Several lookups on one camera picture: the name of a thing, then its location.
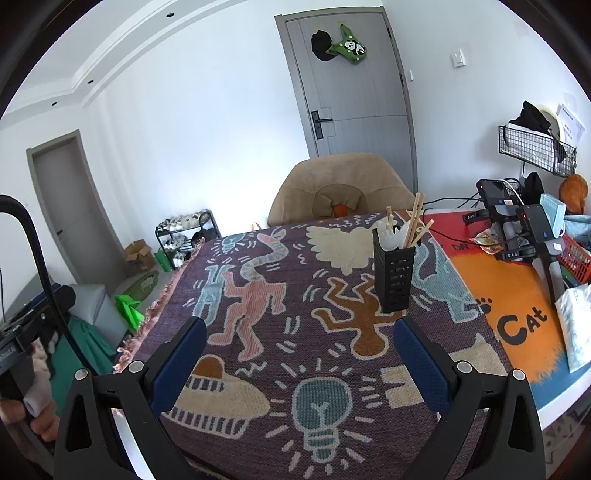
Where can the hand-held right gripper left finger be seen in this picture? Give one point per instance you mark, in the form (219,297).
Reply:
(180,369)

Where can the light blue box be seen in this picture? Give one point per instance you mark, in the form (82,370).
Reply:
(551,211)

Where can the black hat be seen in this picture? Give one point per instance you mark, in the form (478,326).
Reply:
(321,44)

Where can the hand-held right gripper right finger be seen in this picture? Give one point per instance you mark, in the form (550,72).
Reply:
(422,369)

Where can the bright green bag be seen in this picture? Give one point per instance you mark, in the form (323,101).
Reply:
(129,314)

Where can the rows of shoes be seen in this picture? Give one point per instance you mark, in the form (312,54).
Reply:
(180,221)

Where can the dark green shopping bag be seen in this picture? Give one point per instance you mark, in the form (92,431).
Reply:
(163,259)

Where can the black cloth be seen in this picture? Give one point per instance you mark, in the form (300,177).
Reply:
(531,117)

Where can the white plastic bag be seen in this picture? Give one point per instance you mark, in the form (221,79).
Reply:
(575,323)

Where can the bundle of wooden chopsticks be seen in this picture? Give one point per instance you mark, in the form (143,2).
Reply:
(418,212)

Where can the black pouch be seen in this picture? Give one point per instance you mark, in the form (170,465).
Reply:
(534,187)

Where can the orange plush toy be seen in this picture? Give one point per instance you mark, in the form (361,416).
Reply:
(575,189)

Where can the green panda bag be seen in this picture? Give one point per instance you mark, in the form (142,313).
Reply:
(351,48)

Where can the cardboard box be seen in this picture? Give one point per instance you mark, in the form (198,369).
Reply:
(138,256)

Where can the white light switch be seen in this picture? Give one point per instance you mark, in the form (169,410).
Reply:
(458,59)

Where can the orange cushion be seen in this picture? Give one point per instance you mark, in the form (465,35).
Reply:
(340,210)

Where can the plain grey door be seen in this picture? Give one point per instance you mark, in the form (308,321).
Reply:
(64,207)

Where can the white paper sheet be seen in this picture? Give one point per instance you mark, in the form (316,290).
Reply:
(570,124)

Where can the black slotted utensil holder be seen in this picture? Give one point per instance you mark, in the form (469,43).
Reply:
(395,277)

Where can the grey panel door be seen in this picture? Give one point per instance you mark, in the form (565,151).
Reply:
(360,92)

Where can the dark green cloth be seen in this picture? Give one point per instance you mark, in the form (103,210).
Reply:
(83,355)

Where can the red plastic basket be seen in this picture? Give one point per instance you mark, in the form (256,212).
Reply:
(577,258)

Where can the snack packet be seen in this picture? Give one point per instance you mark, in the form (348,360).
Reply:
(487,242)

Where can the person's left hand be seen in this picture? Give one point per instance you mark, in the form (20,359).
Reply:
(39,397)

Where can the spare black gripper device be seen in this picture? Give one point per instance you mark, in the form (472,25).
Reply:
(496,191)
(535,221)

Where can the tan upholstered chair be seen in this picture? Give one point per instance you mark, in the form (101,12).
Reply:
(300,184)

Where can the printed fringed blanket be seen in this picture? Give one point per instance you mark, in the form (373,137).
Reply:
(286,332)

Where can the black shoe rack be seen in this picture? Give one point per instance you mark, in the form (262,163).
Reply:
(216,226)

